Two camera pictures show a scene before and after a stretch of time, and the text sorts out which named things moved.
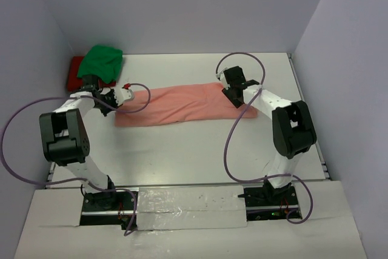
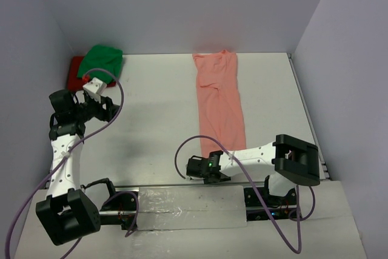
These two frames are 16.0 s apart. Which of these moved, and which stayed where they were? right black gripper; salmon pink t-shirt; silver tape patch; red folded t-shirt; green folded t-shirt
Moved: right black gripper; salmon pink t-shirt
Stayed: silver tape patch; red folded t-shirt; green folded t-shirt
